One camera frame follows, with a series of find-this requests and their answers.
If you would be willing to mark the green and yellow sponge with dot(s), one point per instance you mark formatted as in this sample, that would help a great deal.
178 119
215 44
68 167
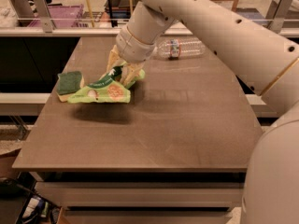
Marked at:
68 84

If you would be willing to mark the black pole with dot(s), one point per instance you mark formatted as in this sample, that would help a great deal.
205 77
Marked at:
114 23

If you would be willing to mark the clear plastic water bottle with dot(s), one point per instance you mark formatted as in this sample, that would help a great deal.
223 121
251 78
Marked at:
179 48

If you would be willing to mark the purple plastic crate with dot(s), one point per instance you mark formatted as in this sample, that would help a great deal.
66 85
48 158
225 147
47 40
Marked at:
65 16

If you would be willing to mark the lower grey drawer front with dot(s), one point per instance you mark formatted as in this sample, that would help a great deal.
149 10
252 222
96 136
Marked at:
152 217

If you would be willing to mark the metal rail post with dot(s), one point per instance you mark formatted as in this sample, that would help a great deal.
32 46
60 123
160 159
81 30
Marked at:
44 15
276 16

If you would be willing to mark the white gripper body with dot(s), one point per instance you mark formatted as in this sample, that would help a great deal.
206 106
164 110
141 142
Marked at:
133 48

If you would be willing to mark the grey drawer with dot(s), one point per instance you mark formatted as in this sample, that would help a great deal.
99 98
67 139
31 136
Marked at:
84 194
152 217

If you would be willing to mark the left metal rail post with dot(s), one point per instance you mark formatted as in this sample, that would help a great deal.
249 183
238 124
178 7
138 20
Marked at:
44 15

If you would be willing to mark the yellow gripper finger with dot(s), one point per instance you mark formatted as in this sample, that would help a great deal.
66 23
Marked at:
131 73
114 59

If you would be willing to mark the green rice chip bag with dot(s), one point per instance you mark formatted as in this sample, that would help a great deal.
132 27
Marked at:
108 89

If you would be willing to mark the yellow pole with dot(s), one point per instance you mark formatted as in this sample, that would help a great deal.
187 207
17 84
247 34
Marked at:
90 12

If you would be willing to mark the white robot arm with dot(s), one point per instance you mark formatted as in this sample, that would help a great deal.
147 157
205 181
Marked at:
265 61

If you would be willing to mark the right metal rail post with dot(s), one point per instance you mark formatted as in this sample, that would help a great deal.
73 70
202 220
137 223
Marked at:
276 16

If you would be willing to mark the upper grey drawer front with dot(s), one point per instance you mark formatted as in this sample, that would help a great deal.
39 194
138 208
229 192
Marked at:
84 194

